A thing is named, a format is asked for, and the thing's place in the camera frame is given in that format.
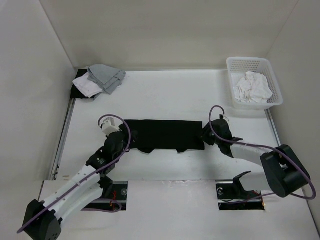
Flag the right aluminium table rail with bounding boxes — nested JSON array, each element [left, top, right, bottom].
[[264, 109, 281, 147]]

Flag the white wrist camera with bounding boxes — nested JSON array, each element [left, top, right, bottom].
[[219, 114, 230, 123], [100, 117, 120, 137]]

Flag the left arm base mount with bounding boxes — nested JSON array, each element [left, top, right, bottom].
[[84, 182, 129, 213]]

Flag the grey folded tank top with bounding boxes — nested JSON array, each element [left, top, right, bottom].
[[87, 64, 126, 95]]

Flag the aluminium table rail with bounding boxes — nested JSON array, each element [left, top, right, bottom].
[[47, 99, 76, 181], [264, 109, 281, 147]]

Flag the white plastic laundry basket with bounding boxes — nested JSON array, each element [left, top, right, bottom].
[[226, 57, 284, 110]]

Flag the left aluminium table rail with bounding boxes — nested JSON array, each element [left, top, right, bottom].
[[47, 99, 76, 181]]

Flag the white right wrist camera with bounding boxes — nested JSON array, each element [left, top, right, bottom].
[[219, 114, 230, 123]]

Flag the black folded tank top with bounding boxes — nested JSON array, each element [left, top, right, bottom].
[[70, 69, 99, 99]]

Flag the white crumpled tank top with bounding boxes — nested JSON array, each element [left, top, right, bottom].
[[233, 71, 273, 104]]

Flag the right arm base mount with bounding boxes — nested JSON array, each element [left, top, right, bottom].
[[215, 171, 265, 211]]

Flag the black tank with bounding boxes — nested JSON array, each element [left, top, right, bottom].
[[70, 69, 99, 99], [125, 119, 205, 154]]

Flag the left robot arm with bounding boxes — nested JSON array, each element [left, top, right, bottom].
[[17, 131, 132, 240]]

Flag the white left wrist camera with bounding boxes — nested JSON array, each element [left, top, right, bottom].
[[100, 117, 120, 137]]

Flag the white folded tank top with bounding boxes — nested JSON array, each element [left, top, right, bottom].
[[72, 72, 103, 98]]

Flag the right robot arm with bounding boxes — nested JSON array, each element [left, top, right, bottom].
[[200, 118, 311, 198]]

